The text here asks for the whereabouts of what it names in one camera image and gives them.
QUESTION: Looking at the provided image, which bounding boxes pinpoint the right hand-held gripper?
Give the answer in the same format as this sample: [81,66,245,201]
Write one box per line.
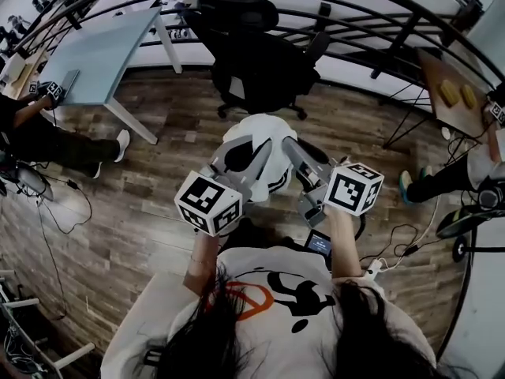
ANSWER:
[280,135,385,229]

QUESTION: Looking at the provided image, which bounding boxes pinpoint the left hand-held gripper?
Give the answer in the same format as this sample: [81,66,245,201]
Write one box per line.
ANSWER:
[174,134,275,238]

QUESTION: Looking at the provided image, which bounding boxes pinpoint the white garment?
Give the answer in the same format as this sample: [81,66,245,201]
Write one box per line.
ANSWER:
[223,113,299,205]

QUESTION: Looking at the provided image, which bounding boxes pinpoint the black office chair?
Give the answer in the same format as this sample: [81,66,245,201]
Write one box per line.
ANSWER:
[185,0,331,122]

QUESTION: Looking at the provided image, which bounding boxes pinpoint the person's left forearm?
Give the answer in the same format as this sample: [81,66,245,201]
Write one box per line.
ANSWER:
[183,231,223,296]

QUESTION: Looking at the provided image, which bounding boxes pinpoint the person's right forearm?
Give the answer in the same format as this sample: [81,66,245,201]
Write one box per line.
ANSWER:
[323,207,364,280]

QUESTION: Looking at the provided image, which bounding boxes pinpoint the person's black trousers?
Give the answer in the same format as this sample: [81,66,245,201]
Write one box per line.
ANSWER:
[219,217,309,253]

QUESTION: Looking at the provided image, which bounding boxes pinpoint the small black screen device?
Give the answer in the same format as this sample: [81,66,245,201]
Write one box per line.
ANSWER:
[304,229,333,258]

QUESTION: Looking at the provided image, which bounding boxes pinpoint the white power strip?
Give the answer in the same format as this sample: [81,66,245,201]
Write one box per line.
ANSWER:
[365,259,384,280]

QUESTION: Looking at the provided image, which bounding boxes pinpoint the black metal railing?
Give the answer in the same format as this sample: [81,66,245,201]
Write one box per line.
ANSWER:
[15,0,505,95]

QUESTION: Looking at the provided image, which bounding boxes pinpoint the dark wooden table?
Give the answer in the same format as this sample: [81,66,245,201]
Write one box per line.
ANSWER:
[382,47,495,150]

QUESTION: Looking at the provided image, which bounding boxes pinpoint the yellow block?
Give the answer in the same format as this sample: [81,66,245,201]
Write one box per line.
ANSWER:
[440,79,461,107]
[461,84,479,108]

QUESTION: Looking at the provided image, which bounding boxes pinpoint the black green wheeled scooter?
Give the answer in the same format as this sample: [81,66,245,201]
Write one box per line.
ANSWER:
[436,203,505,265]

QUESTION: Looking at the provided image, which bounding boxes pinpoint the pale blue table white legs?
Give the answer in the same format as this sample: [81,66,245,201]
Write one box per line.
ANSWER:
[37,6,185,146]

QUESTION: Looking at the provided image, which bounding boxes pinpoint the person's white printed t-shirt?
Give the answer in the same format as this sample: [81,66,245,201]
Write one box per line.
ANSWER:
[100,245,437,379]

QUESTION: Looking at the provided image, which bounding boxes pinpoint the black headphones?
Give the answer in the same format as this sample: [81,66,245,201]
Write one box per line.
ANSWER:
[477,175,505,211]

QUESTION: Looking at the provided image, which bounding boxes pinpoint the grey laptop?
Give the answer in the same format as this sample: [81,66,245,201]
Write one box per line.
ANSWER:
[58,69,81,103]

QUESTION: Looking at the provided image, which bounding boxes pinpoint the dark grey oval base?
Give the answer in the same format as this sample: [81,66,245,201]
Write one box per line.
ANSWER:
[0,159,54,203]

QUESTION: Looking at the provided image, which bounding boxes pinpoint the light wooden desk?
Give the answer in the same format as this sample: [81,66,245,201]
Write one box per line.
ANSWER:
[0,49,51,99]

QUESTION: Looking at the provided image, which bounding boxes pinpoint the white metal rack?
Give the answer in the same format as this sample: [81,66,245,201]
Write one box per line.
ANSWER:
[0,268,96,379]

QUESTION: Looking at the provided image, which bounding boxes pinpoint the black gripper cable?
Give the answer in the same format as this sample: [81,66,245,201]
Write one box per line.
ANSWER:
[353,211,368,241]

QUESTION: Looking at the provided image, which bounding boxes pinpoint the black power adapter with cable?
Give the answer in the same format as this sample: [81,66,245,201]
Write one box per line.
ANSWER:
[388,223,439,257]
[35,171,94,235]

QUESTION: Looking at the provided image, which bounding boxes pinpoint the brown wooden railing post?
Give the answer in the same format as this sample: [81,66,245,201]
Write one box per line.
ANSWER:
[441,0,484,47]

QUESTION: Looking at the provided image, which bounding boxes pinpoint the black strap buckle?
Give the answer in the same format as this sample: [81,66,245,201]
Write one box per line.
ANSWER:
[144,347,165,367]

